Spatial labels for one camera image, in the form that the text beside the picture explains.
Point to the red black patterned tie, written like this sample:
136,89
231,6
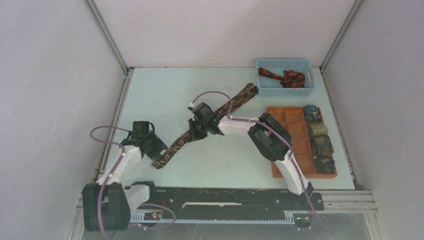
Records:
289,78

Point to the dark camo rolled tie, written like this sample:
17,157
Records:
324,164

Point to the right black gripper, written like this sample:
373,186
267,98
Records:
194,135

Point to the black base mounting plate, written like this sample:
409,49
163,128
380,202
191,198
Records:
233,204

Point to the wooden compartment tray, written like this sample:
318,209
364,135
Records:
292,119

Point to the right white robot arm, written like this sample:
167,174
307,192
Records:
271,139

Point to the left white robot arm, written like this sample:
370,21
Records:
108,203

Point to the green camo rolled tie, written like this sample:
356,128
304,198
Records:
321,145

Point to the olive rolled tie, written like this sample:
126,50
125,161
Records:
317,129

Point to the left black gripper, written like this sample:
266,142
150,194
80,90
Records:
159,145

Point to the blue rolled tie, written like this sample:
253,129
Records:
312,113

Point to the brown floral tie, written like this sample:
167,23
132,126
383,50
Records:
245,95

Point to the blue plastic basket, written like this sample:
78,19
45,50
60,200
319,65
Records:
272,88

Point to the aluminium frame rail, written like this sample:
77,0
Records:
356,201

